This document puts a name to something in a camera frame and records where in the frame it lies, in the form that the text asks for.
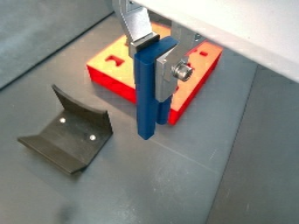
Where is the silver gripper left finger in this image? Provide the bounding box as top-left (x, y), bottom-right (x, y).
top-left (112, 0), bottom-right (160, 58)

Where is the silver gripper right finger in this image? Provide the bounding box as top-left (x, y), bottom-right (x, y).
top-left (155, 22), bottom-right (206, 102)

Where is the blue square-circle peg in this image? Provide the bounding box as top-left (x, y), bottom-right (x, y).
top-left (134, 37), bottom-right (178, 140)

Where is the red shape-sorter board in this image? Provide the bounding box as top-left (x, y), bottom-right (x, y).
top-left (85, 22), bottom-right (224, 126)

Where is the black curved bracket stand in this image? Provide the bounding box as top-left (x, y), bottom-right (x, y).
top-left (17, 85), bottom-right (114, 174)

